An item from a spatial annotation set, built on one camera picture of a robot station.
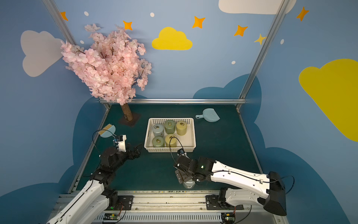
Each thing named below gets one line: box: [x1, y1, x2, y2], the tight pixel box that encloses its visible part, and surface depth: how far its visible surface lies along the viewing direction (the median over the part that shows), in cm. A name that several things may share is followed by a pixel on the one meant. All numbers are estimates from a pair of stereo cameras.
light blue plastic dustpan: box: [195, 107, 221, 123], surface depth 117 cm
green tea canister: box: [164, 119, 176, 135], surface depth 101 cm
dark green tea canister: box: [151, 135, 166, 148], surface depth 92 cm
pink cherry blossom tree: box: [60, 23, 152, 122], surface depth 73 cm
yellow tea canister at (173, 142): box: [165, 133, 178, 147], surface depth 92 cm
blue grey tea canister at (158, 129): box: [151, 124, 165, 137], surface depth 98 cm
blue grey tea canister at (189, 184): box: [182, 178, 196, 189], surface depth 77 cm
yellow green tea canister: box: [176, 120, 188, 136], surface depth 101 cm
